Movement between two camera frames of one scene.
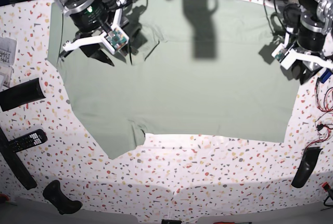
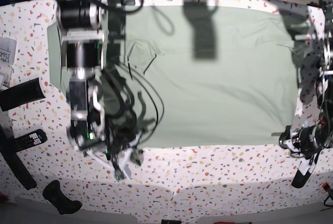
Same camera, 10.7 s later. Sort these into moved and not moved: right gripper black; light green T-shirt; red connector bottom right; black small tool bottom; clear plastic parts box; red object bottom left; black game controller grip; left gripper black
Moved: left gripper black; light green T-shirt; right gripper black
Not moved: black small tool bottom; red object bottom left; clear plastic parts box; red connector bottom right; black game controller grip
